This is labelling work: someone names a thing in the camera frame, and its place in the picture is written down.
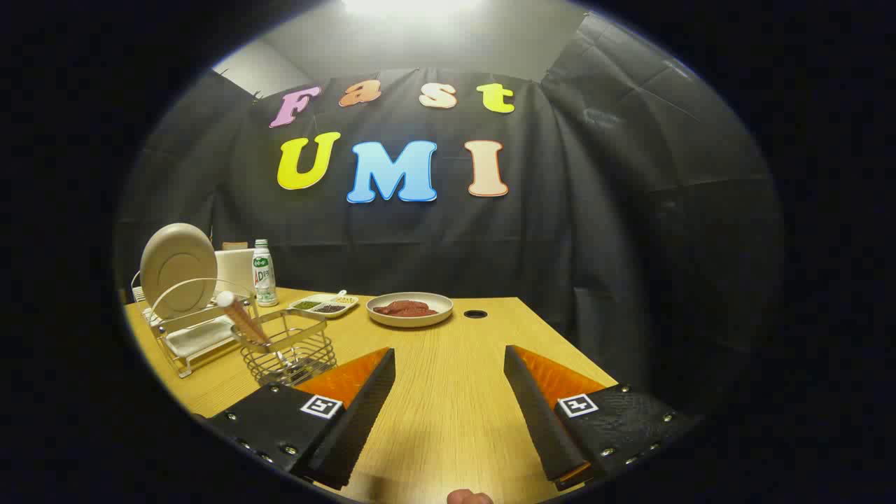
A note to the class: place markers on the white divided bean dish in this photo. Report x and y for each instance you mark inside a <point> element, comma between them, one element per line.
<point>329,308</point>

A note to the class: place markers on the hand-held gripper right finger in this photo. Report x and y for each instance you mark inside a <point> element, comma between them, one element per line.
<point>539,420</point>

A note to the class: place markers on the brown bread slice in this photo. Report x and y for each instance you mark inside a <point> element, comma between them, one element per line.
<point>234,246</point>

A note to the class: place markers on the red meat patty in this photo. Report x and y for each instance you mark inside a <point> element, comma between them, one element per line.
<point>388,309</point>
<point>418,306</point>

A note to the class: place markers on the white toaster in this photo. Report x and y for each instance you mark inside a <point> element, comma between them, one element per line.
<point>234,271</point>

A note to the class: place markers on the beige plate with meat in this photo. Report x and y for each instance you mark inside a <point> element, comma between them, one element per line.
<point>409,320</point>

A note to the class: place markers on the white green label bottle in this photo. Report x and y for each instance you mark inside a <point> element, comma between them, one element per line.
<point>264,280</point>

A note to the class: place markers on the beige round plate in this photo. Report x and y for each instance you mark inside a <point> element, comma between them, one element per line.
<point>178,269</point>

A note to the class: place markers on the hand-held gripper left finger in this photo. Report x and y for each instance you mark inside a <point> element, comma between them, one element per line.
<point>353,420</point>

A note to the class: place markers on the black backdrop cloth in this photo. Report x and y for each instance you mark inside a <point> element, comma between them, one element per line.
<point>560,245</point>

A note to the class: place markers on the white drip tray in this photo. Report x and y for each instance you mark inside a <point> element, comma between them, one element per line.
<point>199,337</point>

